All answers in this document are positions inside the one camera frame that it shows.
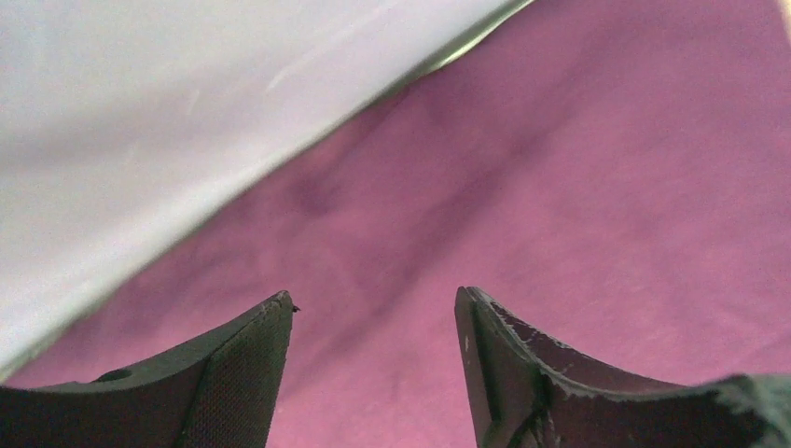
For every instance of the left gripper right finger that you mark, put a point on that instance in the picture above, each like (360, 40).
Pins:
(527, 389)

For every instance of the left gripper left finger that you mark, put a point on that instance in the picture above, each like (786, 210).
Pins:
(218, 389)

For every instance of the purple cloth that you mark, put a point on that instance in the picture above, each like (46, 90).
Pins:
(616, 173)

